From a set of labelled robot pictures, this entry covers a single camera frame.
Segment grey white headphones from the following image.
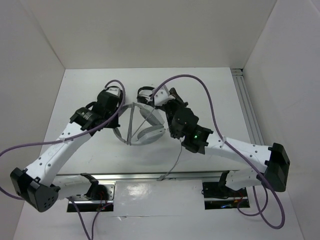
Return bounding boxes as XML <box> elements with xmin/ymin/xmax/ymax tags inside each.
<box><xmin>113</xmin><ymin>102</ymin><xmax>166</xmax><ymax>146</ymax></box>

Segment grey headphone cable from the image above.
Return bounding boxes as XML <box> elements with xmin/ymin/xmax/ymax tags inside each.
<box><xmin>123</xmin><ymin>84</ymin><xmax>183</xmax><ymax>182</ymax></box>

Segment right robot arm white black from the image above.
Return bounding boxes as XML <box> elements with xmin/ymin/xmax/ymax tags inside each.
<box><xmin>153</xmin><ymin>87</ymin><xmax>291</xmax><ymax>196</ymax></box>

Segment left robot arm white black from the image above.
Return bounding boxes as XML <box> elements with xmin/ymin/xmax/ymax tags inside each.
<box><xmin>10</xmin><ymin>86</ymin><xmax>124</xmax><ymax>213</ymax></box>

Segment right black headphones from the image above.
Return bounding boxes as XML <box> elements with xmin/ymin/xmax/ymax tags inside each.
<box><xmin>136</xmin><ymin>86</ymin><xmax>155</xmax><ymax>105</ymax></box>

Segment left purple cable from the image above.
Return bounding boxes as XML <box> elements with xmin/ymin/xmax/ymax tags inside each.
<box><xmin>0</xmin><ymin>79</ymin><xmax>126</xmax><ymax>201</ymax></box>

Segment purple cable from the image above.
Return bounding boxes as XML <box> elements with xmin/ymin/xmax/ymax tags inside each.
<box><xmin>0</xmin><ymin>79</ymin><xmax>126</xmax><ymax>201</ymax></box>
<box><xmin>149</xmin><ymin>74</ymin><xmax>286</xmax><ymax>230</ymax></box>

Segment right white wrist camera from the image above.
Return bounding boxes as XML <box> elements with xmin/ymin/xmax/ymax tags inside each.
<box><xmin>153</xmin><ymin>90</ymin><xmax>175</xmax><ymax>107</ymax></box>

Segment aluminium front rail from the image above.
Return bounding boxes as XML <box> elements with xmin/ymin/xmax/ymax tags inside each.
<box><xmin>53</xmin><ymin>170</ymin><xmax>231</xmax><ymax>181</ymax></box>

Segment aluminium side rail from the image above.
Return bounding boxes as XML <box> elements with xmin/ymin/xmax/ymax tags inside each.
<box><xmin>230</xmin><ymin>68</ymin><xmax>265</xmax><ymax>145</ymax></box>

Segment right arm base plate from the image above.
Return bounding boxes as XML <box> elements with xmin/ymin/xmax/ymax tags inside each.
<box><xmin>201</xmin><ymin>182</ymin><xmax>250</xmax><ymax>210</ymax></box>

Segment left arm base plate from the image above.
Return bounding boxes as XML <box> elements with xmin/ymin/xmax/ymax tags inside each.
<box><xmin>71</xmin><ymin>181</ymin><xmax>116</xmax><ymax>213</ymax></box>

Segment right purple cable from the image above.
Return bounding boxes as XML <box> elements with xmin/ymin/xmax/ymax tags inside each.
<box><xmin>149</xmin><ymin>74</ymin><xmax>286</xmax><ymax>230</ymax></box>

